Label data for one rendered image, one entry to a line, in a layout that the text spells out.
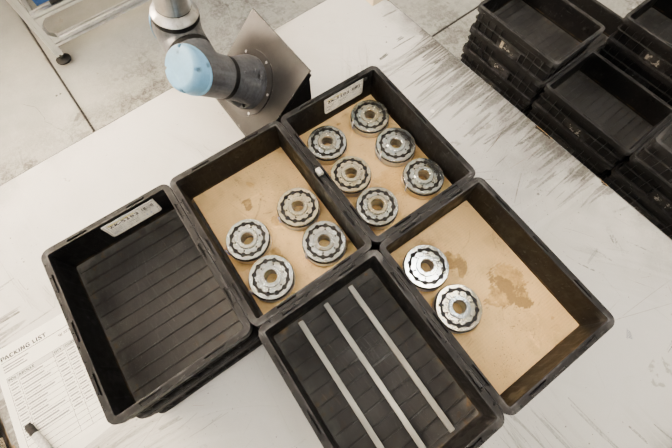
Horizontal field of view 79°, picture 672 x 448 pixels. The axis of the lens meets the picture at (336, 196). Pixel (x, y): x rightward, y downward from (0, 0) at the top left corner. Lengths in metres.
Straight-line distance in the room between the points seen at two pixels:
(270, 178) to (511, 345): 0.68
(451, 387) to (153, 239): 0.76
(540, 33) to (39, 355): 2.03
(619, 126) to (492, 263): 1.12
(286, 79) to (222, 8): 1.67
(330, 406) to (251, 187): 0.54
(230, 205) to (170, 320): 0.30
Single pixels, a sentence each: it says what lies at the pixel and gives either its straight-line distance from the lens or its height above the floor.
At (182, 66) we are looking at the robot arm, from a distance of 1.09.
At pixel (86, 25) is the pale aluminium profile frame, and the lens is 2.75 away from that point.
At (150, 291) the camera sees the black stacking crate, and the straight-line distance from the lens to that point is 1.05.
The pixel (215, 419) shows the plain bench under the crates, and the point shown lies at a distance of 1.11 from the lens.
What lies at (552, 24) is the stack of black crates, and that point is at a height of 0.49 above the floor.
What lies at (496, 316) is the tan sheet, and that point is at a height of 0.83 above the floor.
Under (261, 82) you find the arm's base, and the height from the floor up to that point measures 0.88.
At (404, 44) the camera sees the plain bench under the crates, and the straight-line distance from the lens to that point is 1.51.
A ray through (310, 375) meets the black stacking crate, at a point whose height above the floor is 0.83.
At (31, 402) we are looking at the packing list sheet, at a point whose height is 0.70.
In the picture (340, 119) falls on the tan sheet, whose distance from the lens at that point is 1.14.
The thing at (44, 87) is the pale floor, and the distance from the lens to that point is 2.78.
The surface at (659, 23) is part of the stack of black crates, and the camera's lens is 2.30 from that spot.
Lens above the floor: 1.77
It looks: 66 degrees down
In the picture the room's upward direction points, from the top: 1 degrees counter-clockwise
